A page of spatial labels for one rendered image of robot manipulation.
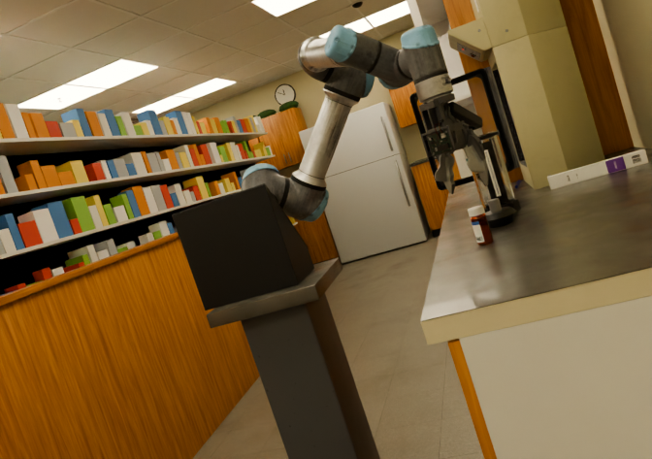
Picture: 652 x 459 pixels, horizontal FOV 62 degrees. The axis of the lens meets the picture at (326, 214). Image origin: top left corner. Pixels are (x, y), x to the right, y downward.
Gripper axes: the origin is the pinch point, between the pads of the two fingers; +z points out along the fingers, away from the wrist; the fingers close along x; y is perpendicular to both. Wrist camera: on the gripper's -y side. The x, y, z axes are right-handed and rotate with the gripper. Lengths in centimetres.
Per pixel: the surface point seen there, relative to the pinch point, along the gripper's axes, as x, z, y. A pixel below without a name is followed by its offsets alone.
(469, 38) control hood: -19, -39, -59
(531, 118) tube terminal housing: -10, -8, -65
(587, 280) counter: 31.5, 13.8, 31.1
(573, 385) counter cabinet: 27, 28, 34
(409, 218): -345, 74, -437
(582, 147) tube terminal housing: -2, 6, -77
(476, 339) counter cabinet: 16.6, 18.5, 39.8
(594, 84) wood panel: -3, -12, -110
